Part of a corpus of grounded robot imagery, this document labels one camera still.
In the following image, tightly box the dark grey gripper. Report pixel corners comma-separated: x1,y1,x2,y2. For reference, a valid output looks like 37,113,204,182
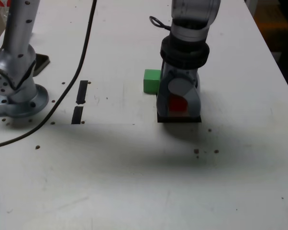
156,62,202,118

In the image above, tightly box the green cube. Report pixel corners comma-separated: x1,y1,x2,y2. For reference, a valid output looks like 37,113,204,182
143,69,162,94

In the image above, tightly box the black cable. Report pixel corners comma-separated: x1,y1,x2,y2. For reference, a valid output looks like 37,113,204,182
0,0,173,150

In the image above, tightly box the red cube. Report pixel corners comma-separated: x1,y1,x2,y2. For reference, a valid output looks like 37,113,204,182
169,95,189,113

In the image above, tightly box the dark flat tray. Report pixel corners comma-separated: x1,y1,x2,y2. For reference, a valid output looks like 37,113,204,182
33,53,50,77

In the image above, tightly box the black tape strip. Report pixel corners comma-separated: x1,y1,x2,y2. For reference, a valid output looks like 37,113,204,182
71,80,89,125

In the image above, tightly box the black tape square outline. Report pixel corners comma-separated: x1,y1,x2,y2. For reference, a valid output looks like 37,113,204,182
156,93,202,124

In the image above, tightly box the clear plastic bottle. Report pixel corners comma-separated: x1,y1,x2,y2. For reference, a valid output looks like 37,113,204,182
0,0,36,39

